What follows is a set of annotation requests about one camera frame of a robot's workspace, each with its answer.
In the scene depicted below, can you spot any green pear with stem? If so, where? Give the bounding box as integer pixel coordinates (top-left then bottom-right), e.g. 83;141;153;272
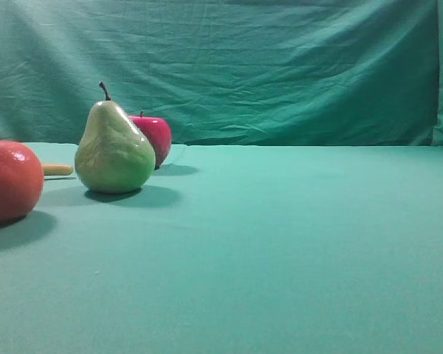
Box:
75;81;156;194

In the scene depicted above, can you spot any green table cloth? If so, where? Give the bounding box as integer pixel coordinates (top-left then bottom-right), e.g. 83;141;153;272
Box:
0;145;443;353

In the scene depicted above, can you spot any red apple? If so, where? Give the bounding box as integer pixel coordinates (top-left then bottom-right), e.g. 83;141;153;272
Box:
130;111;172;170

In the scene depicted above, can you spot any green backdrop cloth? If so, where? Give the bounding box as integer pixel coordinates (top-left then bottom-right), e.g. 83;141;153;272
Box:
0;1;443;146

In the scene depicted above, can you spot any yellow banana tip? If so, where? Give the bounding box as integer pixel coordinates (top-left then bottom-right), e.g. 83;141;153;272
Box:
41;164;73;176

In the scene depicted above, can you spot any orange tangerine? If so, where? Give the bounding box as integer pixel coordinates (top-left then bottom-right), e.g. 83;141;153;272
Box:
0;140;44;223

